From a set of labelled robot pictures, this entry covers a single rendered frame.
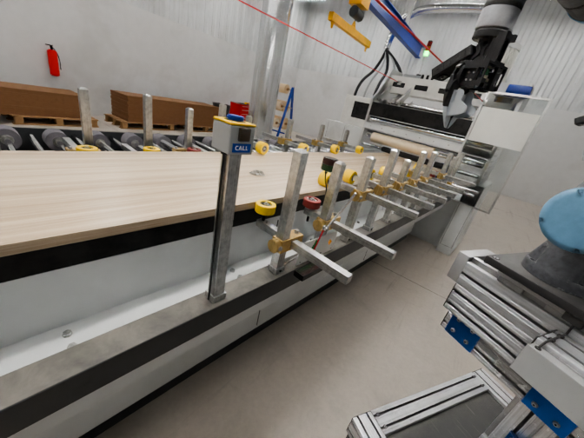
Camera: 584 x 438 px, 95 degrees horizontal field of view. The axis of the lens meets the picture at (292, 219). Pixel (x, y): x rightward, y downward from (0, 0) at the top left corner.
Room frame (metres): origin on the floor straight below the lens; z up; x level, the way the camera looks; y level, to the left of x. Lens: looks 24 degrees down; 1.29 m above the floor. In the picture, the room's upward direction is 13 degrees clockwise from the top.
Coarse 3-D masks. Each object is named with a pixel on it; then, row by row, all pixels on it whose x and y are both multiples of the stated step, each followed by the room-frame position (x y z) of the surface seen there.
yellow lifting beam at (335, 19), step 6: (330, 12) 5.46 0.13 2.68; (330, 18) 5.45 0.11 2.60; (336, 18) 5.54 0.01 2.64; (342, 18) 5.71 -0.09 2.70; (330, 24) 5.51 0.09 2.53; (336, 24) 5.65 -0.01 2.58; (342, 24) 5.75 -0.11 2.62; (348, 24) 5.92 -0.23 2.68; (354, 24) 6.16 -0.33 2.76; (342, 30) 5.95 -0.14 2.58; (348, 30) 5.97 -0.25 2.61; (354, 30) 6.13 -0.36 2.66; (354, 36) 6.21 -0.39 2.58; (360, 36) 6.39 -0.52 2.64; (360, 42) 6.51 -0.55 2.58; (366, 42) 6.67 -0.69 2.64; (366, 48) 6.81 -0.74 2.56
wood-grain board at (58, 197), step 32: (0, 160) 0.83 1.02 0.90; (32, 160) 0.89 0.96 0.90; (64, 160) 0.95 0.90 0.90; (96, 160) 1.03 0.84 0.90; (128, 160) 1.12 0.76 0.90; (160, 160) 1.22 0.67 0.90; (192, 160) 1.34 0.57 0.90; (256, 160) 1.65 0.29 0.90; (288, 160) 1.85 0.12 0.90; (320, 160) 2.12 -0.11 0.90; (352, 160) 2.46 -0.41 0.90; (384, 160) 2.92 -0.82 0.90; (0, 192) 0.63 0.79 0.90; (32, 192) 0.66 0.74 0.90; (64, 192) 0.71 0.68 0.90; (96, 192) 0.75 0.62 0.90; (128, 192) 0.80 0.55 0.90; (160, 192) 0.86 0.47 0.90; (192, 192) 0.92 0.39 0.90; (256, 192) 1.08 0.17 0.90; (320, 192) 1.32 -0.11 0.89; (0, 224) 0.49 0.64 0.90; (32, 224) 0.52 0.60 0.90; (64, 224) 0.55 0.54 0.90; (96, 224) 0.58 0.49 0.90; (128, 224) 0.62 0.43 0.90; (160, 224) 0.68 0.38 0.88; (0, 256) 0.42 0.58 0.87
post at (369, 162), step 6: (372, 156) 1.23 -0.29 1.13; (366, 162) 1.23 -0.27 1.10; (372, 162) 1.22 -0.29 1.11; (366, 168) 1.22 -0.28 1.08; (372, 168) 1.23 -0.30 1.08; (366, 174) 1.22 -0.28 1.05; (360, 180) 1.23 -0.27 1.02; (366, 180) 1.22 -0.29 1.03; (360, 186) 1.22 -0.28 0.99; (366, 186) 1.23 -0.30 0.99; (354, 204) 1.23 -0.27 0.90; (360, 204) 1.23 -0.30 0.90; (354, 210) 1.22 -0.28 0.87; (348, 216) 1.23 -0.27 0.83; (354, 216) 1.21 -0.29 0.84; (348, 222) 1.22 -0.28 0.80; (354, 222) 1.23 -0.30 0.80
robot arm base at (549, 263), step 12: (540, 252) 0.60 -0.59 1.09; (552, 252) 0.57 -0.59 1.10; (564, 252) 0.56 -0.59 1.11; (528, 264) 0.59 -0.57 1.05; (540, 264) 0.57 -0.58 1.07; (552, 264) 0.55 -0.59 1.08; (564, 264) 0.54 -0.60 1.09; (576, 264) 0.53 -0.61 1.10; (540, 276) 0.55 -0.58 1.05; (552, 276) 0.54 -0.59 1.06; (564, 276) 0.53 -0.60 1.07; (576, 276) 0.52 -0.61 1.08; (564, 288) 0.52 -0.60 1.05; (576, 288) 0.51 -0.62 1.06
